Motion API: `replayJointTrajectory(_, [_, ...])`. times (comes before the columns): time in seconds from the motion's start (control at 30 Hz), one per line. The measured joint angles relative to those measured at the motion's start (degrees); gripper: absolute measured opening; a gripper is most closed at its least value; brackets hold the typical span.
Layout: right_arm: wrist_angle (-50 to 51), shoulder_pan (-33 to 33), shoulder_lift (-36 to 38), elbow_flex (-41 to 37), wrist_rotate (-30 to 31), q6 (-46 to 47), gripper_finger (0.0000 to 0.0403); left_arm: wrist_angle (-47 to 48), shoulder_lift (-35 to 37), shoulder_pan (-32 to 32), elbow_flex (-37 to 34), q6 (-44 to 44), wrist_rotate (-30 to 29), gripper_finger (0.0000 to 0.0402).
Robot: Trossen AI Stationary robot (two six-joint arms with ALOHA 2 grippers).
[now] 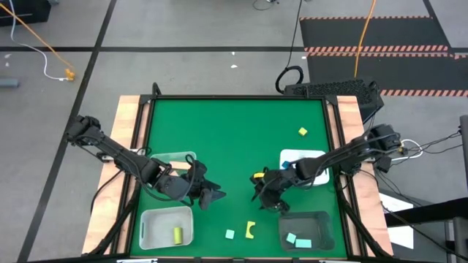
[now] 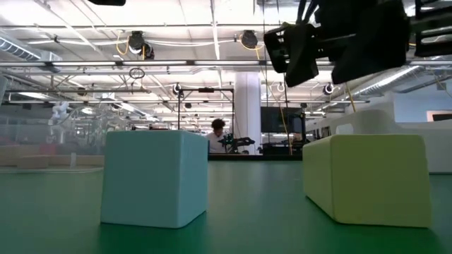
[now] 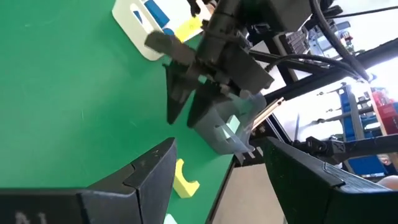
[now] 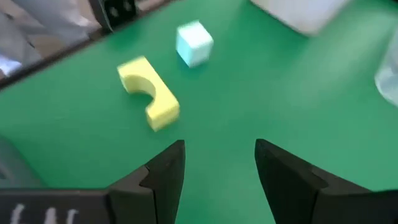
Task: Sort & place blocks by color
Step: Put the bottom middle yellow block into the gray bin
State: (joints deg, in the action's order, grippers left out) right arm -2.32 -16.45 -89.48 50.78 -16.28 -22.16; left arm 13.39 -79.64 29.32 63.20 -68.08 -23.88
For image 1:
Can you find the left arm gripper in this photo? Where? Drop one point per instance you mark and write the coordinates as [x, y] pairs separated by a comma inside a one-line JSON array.
[[179, 186]]

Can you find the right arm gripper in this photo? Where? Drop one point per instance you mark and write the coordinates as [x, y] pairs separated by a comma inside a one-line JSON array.
[[274, 182]]

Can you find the blue rectangular block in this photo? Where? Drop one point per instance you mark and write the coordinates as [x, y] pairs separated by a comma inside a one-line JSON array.
[[285, 164]]

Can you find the light cyan cube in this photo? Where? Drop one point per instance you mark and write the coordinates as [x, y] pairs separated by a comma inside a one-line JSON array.
[[291, 238], [229, 234]]

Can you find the long wooden block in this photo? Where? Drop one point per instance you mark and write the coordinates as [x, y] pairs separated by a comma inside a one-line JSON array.
[[179, 166]]

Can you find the yellow cylinder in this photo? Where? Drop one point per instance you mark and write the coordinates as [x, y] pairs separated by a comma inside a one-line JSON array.
[[178, 235]]

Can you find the light cyan rectangular block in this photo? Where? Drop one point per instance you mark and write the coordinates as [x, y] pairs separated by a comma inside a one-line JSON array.
[[303, 243]]

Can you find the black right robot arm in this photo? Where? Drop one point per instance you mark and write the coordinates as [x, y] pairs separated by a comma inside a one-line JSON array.
[[340, 155]]

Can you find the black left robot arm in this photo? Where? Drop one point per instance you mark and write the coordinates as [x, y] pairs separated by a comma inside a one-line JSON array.
[[120, 157]]

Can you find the small yellow block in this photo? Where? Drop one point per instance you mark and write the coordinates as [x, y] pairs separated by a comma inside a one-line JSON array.
[[259, 175]]

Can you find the yellow arch block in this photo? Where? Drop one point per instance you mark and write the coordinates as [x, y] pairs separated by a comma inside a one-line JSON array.
[[248, 230]]

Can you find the dark grey bin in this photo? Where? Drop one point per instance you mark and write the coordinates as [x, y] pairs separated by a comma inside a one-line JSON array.
[[314, 223]]

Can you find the green table mat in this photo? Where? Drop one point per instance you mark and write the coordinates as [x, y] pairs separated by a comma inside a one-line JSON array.
[[226, 139]]

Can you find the clear plastic bin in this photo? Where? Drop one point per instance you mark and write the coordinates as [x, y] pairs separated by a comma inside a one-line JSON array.
[[166, 158]]

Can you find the translucent white bin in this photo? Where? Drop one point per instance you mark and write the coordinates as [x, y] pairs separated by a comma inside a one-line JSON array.
[[157, 226]]

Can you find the solid white bin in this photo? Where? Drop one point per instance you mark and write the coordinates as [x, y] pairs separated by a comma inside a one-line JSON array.
[[311, 155]]

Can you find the yellow cube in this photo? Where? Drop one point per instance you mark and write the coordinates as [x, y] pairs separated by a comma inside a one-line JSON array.
[[302, 131]]

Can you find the black power adapter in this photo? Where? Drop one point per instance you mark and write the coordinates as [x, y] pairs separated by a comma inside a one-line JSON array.
[[382, 164]]

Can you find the white paper sheet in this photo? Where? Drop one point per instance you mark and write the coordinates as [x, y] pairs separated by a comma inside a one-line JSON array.
[[398, 233]]

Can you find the striped black floor mat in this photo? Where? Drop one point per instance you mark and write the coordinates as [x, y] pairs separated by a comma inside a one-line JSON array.
[[395, 34]]

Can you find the black storage box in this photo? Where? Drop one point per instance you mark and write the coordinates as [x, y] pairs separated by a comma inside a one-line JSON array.
[[22, 11]]

